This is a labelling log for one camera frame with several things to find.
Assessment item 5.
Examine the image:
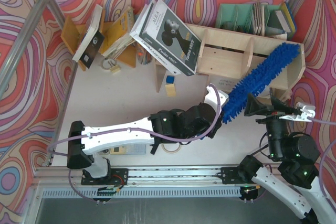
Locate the blue microfiber duster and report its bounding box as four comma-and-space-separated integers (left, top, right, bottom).
222, 42, 300, 124

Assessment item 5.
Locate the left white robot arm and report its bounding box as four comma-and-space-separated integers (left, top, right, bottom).
67, 103, 221, 179

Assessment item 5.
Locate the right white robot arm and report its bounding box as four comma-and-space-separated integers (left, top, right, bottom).
238, 93, 335, 223

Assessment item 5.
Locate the light wooden bookshelf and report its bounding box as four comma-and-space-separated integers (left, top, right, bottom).
154, 23, 307, 104

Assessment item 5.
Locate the yellow sticky note pad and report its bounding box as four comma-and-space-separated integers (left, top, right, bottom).
165, 84, 176, 97

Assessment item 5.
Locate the black detached gripper finger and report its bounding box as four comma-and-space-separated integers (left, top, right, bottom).
150, 144, 159, 155

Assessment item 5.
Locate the small blue block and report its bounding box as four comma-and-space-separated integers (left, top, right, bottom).
166, 76, 175, 84

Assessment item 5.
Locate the grey yellow calculator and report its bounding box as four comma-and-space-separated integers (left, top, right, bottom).
110, 144, 146, 155

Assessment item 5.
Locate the pencil cup with pens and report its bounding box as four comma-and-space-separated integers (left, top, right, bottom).
136, 45, 152, 65

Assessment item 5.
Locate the teal file organizer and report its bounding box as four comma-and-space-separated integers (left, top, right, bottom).
215, 2, 292, 40

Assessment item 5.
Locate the blue yellow book in organizer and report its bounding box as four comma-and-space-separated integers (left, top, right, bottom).
275, 2, 297, 39

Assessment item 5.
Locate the gold binder clip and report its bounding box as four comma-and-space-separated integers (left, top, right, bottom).
109, 61, 120, 73

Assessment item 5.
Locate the black white Twins story book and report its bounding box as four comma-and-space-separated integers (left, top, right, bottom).
130, 0, 202, 76

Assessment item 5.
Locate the yellow books stack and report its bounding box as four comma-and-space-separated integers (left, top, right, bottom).
101, 6, 135, 59

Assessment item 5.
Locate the white black paperback book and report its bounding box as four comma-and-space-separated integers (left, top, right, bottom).
72, 4, 104, 69

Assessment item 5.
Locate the orange wooden book rack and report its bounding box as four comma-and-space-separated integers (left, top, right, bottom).
61, 9, 136, 70

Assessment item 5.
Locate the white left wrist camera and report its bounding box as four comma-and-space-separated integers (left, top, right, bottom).
204, 85, 229, 111

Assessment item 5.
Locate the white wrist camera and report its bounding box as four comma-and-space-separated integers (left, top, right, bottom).
204, 85, 229, 111
280, 102, 316, 122

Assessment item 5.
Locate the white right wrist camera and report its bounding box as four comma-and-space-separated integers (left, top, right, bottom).
280, 102, 316, 122

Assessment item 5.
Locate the wooden tape ring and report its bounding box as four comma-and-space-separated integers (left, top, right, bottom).
161, 144, 182, 154

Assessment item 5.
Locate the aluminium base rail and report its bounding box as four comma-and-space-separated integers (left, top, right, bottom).
33, 165, 320, 198

